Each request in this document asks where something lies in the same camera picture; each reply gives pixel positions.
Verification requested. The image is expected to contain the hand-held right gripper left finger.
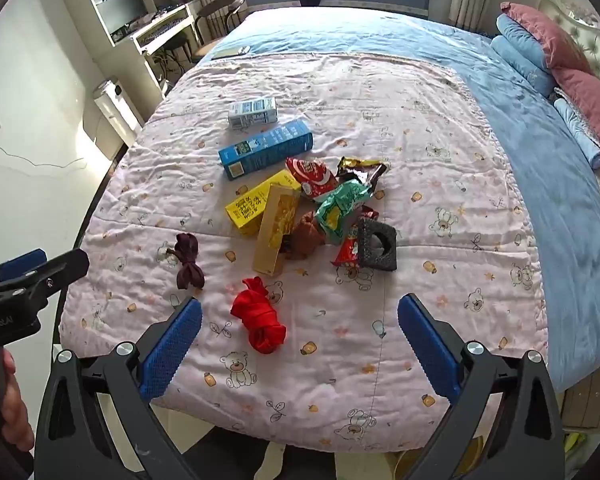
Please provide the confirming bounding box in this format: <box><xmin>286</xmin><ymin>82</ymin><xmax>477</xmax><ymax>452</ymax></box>
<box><xmin>34</xmin><ymin>296</ymin><xmax>216</xmax><ymax>480</ymax></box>

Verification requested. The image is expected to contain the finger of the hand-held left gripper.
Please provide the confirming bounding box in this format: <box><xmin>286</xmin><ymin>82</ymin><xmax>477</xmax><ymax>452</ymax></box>
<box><xmin>0</xmin><ymin>249</ymin><xmax>48</xmax><ymax>288</ymax></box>
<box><xmin>0</xmin><ymin>250</ymin><xmax>90</xmax><ymax>317</ymax></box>

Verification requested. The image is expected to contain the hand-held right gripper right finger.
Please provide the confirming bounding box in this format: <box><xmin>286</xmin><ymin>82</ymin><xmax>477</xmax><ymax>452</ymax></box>
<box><xmin>397</xmin><ymin>294</ymin><xmax>566</xmax><ymax>480</ymax></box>

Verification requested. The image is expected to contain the maroon cloth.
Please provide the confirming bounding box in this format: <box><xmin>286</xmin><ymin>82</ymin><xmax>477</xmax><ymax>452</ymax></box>
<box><xmin>174</xmin><ymin>232</ymin><xmax>207</xmax><ymax>292</ymax></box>

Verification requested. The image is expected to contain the red cloth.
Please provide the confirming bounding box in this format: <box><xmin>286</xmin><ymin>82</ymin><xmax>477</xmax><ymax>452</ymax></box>
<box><xmin>230</xmin><ymin>276</ymin><xmax>287</xmax><ymax>355</ymax></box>

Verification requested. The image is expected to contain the black foam block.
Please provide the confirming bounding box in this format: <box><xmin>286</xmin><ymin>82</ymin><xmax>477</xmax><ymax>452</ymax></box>
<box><xmin>356</xmin><ymin>216</ymin><xmax>398</xmax><ymax>272</ymax></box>

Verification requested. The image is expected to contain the small red snack packet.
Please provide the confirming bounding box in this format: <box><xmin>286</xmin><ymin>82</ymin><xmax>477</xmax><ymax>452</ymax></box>
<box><xmin>331</xmin><ymin>205</ymin><xmax>381</xmax><ymax>268</ymax></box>

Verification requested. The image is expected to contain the long gold box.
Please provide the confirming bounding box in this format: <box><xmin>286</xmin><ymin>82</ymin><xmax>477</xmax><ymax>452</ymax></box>
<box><xmin>252</xmin><ymin>183</ymin><xmax>301</xmax><ymax>277</ymax></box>

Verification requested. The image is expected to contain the yellow box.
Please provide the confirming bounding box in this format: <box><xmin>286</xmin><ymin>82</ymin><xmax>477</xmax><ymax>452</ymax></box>
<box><xmin>224</xmin><ymin>169</ymin><xmax>302</xmax><ymax>237</ymax></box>

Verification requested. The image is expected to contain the brown cloth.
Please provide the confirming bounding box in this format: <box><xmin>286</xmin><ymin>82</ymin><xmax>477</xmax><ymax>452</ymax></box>
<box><xmin>280</xmin><ymin>211</ymin><xmax>326</xmax><ymax>261</ymax></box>

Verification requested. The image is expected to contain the green snack bag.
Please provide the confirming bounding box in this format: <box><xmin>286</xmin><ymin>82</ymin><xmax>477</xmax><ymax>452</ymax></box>
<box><xmin>314</xmin><ymin>181</ymin><xmax>376</xmax><ymax>246</ymax></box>

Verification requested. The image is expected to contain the dark brown gold wrapper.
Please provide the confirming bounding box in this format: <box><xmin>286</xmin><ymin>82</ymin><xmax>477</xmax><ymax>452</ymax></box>
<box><xmin>336</xmin><ymin>156</ymin><xmax>392</xmax><ymax>201</ymax></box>

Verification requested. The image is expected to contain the red snack bag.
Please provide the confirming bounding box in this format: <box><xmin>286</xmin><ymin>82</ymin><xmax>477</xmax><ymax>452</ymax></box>
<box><xmin>285</xmin><ymin>156</ymin><xmax>338</xmax><ymax>203</ymax></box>

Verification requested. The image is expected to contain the long blue box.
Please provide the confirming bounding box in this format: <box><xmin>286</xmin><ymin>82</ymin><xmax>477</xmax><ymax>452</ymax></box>
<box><xmin>218</xmin><ymin>119</ymin><xmax>314</xmax><ymax>181</ymax></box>

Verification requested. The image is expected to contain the white milk carton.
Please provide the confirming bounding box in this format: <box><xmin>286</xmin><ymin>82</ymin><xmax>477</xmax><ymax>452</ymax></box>
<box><xmin>228</xmin><ymin>97</ymin><xmax>279</xmax><ymax>130</ymax></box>

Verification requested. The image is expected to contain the person's left hand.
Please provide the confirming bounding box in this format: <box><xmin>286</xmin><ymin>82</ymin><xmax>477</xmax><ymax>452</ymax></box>
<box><xmin>1</xmin><ymin>349</ymin><xmax>35</xmax><ymax>453</ymax></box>

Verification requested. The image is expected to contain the white air purifier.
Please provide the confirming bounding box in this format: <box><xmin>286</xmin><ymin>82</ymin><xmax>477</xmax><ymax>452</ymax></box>
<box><xmin>92</xmin><ymin>77</ymin><xmax>143</xmax><ymax>148</ymax></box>

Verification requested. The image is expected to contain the blue bedsheet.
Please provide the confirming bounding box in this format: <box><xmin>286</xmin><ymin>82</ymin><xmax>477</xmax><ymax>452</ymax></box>
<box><xmin>200</xmin><ymin>6</ymin><xmax>600</xmax><ymax>393</ymax></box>

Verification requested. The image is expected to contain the white desk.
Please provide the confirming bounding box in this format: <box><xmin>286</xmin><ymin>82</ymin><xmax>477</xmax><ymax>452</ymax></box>
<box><xmin>130</xmin><ymin>0</ymin><xmax>203</xmax><ymax>98</ymax></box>

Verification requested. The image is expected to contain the pink printed quilt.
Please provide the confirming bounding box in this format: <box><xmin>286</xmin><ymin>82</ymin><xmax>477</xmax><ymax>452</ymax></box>
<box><xmin>59</xmin><ymin>52</ymin><xmax>551</xmax><ymax>453</ymax></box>

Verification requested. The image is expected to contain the black stool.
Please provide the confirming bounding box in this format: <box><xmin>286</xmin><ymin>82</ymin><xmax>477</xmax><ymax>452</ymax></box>
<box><xmin>160</xmin><ymin>35</ymin><xmax>195</xmax><ymax>81</ymax></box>

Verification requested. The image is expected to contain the white bookshelf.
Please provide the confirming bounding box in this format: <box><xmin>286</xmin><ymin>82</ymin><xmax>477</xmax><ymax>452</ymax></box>
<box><xmin>77</xmin><ymin>0</ymin><xmax>161</xmax><ymax>51</ymax></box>

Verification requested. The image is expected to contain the dark keyboard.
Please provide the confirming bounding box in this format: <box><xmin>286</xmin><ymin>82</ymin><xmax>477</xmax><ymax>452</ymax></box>
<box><xmin>137</xmin><ymin>16</ymin><xmax>191</xmax><ymax>43</ymax></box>

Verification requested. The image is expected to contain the black monitor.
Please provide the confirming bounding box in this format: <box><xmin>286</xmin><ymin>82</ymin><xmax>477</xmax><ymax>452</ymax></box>
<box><xmin>100</xmin><ymin>0</ymin><xmax>151</xmax><ymax>36</ymax></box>

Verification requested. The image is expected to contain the blue pillow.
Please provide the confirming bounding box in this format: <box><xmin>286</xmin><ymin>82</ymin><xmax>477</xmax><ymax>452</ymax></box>
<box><xmin>554</xmin><ymin>97</ymin><xmax>600</xmax><ymax>171</ymax></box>
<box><xmin>490</xmin><ymin>14</ymin><xmax>556</xmax><ymax>98</ymax></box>

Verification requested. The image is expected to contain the maroon pillow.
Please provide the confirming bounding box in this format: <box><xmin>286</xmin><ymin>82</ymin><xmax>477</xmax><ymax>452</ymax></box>
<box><xmin>552</xmin><ymin>67</ymin><xmax>600</xmax><ymax>183</ymax></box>

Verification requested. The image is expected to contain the brown chair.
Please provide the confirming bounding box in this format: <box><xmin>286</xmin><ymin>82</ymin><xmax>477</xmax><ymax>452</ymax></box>
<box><xmin>192</xmin><ymin>0</ymin><xmax>248</xmax><ymax>63</ymax></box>

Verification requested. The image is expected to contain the pink pillow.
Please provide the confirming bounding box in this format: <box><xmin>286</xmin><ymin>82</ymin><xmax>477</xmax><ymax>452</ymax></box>
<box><xmin>500</xmin><ymin>2</ymin><xmax>593</xmax><ymax>78</ymax></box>

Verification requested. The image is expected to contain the tufted grey headboard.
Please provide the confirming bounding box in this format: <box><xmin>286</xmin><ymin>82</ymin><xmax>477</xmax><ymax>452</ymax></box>
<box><xmin>537</xmin><ymin>0</ymin><xmax>600</xmax><ymax>76</ymax></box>

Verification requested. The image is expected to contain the white cable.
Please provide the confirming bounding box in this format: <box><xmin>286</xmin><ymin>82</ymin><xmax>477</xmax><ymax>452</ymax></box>
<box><xmin>0</xmin><ymin>140</ymin><xmax>88</xmax><ymax>170</ymax></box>

